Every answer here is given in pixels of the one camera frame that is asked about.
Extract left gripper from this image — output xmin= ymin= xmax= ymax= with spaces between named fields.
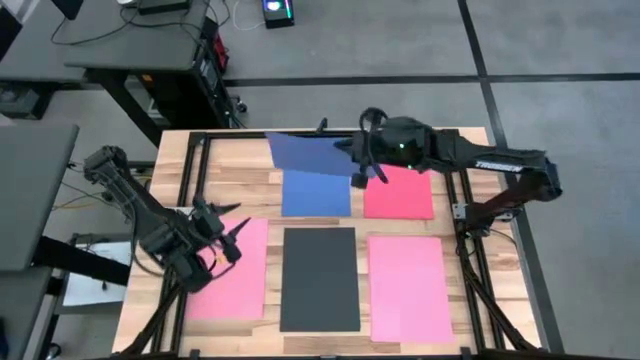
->
xmin=192 ymin=198 xmax=252 ymax=246

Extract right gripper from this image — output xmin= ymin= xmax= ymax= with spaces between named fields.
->
xmin=333 ymin=127 xmax=396 ymax=185

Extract red paper sheet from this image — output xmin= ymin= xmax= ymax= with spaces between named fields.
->
xmin=363 ymin=163 xmax=435 ymax=221

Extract blue paper sheet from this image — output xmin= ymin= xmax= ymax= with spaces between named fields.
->
xmin=281 ymin=169 xmax=352 ymax=218
xmin=264 ymin=131 xmax=377 ymax=179

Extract pink paper sheet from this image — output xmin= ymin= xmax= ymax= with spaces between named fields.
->
xmin=367 ymin=235 xmax=455 ymax=345
xmin=185 ymin=217 xmax=270 ymax=322

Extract black paper sheet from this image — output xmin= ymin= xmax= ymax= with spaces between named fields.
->
xmin=279 ymin=227 xmax=362 ymax=333

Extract black diagonal bar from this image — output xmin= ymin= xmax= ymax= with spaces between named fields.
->
xmin=32 ymin=234 xmax=132 ymax=287

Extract white paper sheet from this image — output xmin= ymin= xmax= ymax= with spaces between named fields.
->
xmin=62 ymin=240 xmax=136 ymax=307

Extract black computer with blue light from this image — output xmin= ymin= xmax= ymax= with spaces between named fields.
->
xmin=261 ymin=0 xmax=296 ymax=30

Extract red box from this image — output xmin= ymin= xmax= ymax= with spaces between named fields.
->
xmin=214 ymin=34 xmax=230 ymax=71

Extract grey office desk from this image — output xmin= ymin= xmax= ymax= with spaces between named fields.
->
xmin=0 ymin=266 xmax=55 ymax=360
xmin=0 ymin=9 xmax=89 ymax=84
xmin=0 ymin=123 xmax=81 ymax=272

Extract black device box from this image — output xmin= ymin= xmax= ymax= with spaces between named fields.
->
xmin=137 ymin=0 xmax=191 ymax=15

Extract black monitor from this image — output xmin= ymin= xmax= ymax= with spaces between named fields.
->
xmin=52 ymin=0 xmax=86 ymax=20
xmin=0 ymin=7 xmax=24 ymax=61

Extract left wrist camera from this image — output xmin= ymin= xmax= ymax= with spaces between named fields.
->
xmin=222 ymin=242 xmax=244 ymax=265

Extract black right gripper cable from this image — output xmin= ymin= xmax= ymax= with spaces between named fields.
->
xmin=358 ymin=106 xmax=389 ymax=174

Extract black aluminium table frame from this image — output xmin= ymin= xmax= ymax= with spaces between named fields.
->
xmin=119 ymin=128 xmax=544 ymax=359

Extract desk with black frame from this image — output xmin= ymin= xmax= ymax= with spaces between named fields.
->
xmin=62 ymin=0 xmax=236 ymax=149

